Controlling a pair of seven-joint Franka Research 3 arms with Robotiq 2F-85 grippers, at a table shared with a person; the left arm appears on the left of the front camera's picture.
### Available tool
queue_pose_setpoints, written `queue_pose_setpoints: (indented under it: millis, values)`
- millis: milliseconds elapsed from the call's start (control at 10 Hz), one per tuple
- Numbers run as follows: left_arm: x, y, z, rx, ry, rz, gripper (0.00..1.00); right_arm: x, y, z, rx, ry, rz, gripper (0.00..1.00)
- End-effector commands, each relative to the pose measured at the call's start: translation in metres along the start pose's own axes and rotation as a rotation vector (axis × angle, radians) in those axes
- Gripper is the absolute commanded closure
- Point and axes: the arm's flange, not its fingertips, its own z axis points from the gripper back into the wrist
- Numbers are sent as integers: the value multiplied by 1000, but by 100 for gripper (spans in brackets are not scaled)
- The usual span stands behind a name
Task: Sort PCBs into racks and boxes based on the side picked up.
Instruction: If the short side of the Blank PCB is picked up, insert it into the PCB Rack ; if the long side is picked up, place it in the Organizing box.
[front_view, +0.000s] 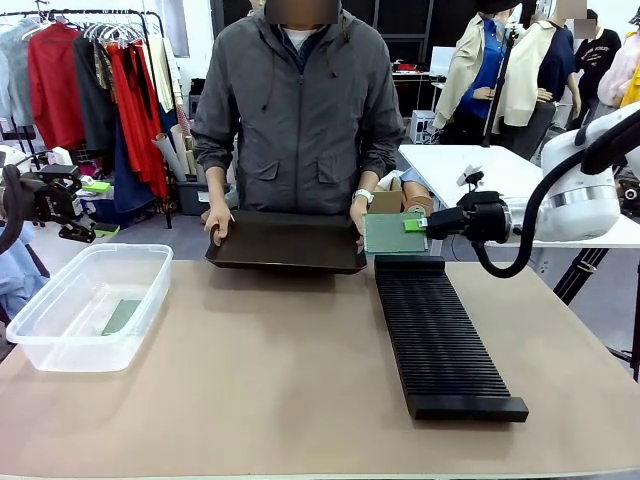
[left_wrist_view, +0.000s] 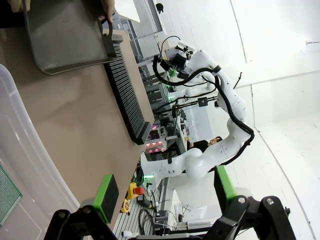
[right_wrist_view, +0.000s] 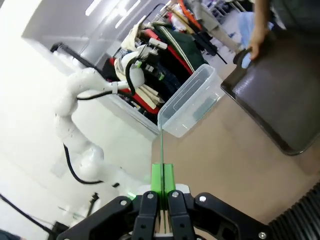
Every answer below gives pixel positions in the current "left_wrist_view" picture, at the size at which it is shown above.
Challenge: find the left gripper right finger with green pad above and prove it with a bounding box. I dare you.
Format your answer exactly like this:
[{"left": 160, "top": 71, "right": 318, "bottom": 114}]
[{"left": 206, "top": 164, "right": 298, "bottom": 240}]

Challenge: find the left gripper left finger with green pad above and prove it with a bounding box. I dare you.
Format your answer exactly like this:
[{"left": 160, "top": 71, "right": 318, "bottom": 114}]
[{"left": 43, "top": 173, "right": 120, "bottom": 240}]

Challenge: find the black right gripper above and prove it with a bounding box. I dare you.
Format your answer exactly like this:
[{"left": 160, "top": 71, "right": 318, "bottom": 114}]
[{"left": 171, "top": 53, "right": 192, "bottom": 79}]

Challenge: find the green PCB board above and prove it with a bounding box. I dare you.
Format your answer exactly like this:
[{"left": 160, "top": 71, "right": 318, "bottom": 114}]
[{"left": 0, "top": 164, "right": 23, "bottom": 229}]

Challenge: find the black plastic tray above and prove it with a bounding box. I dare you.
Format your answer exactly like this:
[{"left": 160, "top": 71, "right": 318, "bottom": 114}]
[{"left": 21, "top": 0, "right": 119, "bottom": 76}]

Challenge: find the person's left hand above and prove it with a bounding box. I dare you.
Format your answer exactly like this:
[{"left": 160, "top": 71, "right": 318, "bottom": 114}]
[{"left": 100, "top": 0, "right": 116, "bottom": 24}]

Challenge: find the person's right hand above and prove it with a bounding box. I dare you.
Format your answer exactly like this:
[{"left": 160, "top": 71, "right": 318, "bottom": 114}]
[{"left": 6, "top": 0, "right": 31, "bottom": 14}]

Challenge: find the yellow tape measure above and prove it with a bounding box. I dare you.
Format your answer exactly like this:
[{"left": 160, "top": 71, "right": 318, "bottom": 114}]
[{"left": 120, "top": 198, "right": 132, "bottom": 214}]

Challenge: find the yellow emergency stop button box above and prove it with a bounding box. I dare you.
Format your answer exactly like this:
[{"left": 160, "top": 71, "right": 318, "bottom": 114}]
[{"left": 124, "top": 181, "right": 146, "bottom": 201}]

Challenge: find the person in black shirt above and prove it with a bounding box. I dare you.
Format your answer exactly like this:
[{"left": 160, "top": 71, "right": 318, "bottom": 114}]
[{"left": 186, "top": 135, "right": 224, "bottom": 154}]

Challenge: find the black slotted PCB rack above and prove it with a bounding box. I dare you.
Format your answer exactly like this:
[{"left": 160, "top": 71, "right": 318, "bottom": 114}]
[{"left": 103, "top": 34, "right": 153, "bottom": 146}]

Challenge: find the white table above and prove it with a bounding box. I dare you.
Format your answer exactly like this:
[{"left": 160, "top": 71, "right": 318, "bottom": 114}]
[{"left": 113, "top": 0, "right": 142, "bottom": 24}]

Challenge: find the clear plastic box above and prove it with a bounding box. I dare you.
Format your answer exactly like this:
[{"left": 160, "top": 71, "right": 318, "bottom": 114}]
[{"left": 0, "top": 63, "right": 81, "bottom": 240}]

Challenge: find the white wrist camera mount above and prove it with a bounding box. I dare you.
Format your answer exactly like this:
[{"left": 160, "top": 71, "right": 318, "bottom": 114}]
[{"left": 174, "top": 41, "right": 196, "bottom": 55}]

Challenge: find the aluminium frame structure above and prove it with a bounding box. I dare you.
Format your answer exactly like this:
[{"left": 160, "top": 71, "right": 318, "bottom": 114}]
[{"left": 135, "top": 31, "right": 176, "bottom": 119}]

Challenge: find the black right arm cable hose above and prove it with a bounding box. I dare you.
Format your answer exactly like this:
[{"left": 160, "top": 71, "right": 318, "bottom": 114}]
[{"left": 151, "top": 54, "right": 256, "bottom": 168}]

